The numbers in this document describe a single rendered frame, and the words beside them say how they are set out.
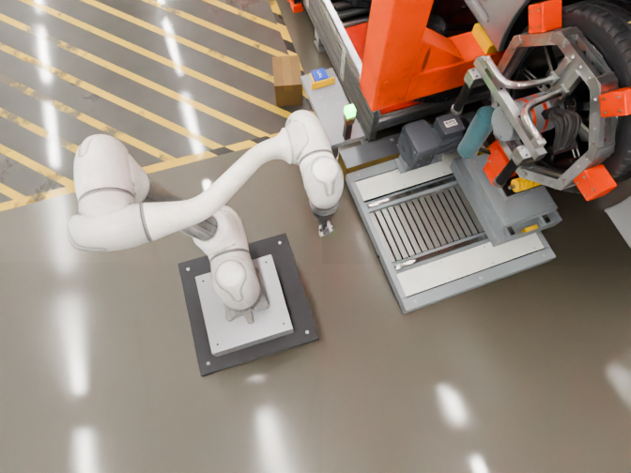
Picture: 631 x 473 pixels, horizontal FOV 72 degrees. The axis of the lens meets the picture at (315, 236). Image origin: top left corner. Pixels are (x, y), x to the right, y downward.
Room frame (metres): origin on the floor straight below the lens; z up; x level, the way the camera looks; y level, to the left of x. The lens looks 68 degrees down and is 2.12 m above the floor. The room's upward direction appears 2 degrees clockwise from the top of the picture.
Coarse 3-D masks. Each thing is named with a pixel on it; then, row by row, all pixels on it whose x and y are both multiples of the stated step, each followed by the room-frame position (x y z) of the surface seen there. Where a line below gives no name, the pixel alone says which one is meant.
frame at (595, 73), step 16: (528, 32) 1.27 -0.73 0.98; (544, 32) 1.19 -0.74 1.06; (560, 32) 1.13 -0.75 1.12; (576, 32) 1.13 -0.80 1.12; (512, 48) 1.25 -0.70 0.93; (528, 48) 1.26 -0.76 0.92; (560, 48) 1.10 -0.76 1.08; (576, 48) 1.06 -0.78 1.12; (592, 48) 1.06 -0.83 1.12; (512, 64) 1.27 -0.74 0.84; (576, 64) 1.02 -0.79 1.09; (592, 64) 1.00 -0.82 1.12; (592, 80) 0.95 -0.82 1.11; (608, 80) 0.94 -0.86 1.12; (592, 96) 0.92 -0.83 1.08; (592, 112) 0.89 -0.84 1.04; (592, 128) 0.85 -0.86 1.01; (608, 128) 0.85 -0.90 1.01; (512, 144) 1.07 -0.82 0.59; (592, 144) 0.82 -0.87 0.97; (608, 144) 0.81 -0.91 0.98; (592, 160) 0.78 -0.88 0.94; (528, 176) 0.90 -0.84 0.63; (544, 176) 0.85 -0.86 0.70; (560, 176) 0.81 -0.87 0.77; (576, 176) 0.78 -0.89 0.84
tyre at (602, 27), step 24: (600, 0) 1.27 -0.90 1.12; (624, 0) 1.23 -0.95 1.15; (576, 24) 1.18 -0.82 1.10; (600, 24) 1.12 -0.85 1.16; (624, 24) 1.10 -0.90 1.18; (600, 48) 1.07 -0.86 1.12; (624, 48) 1.01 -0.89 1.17; (624, 72) 0.96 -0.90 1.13; (624, 120) 0.86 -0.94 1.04; (624, 144) 0.81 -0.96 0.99; (624, 168) 0.76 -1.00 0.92; (576, 192) 0.80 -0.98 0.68
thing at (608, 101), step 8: (624, 88) 0.90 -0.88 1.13; (600, 96) 0.90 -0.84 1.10; (608, 96) 0.88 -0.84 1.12; (616, 96) 0.87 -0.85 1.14; (624, 96) 0.85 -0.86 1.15; (600, 104) 0.88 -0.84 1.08; (608, 104) 0.87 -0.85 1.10; (616, 104) 0.85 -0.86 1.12; (624, 104) 0.83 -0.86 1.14; (608, 112) 0.85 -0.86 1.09; (616, 112) 0.83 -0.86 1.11; (624, 112) 0.82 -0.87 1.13
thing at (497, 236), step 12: (456, 168) 1.22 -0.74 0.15; (468, 180) 1.15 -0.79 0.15; (468, 192) 1.09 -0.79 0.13; (480, 204) 1.02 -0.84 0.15; (480, 216) 0.96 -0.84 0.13; (492, 216) 0.95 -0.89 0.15; (540, 216) 0.95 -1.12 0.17; (552, 216) 0.96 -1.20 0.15; (492, 228) 0.87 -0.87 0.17; (504, 228) 0.87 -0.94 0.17; (516, 228) 0.88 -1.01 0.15; (528, 228) 0.87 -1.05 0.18; (540, 228) 0.89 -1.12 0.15; (492, 240) 0.83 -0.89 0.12; (504, 240) 0.81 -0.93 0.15
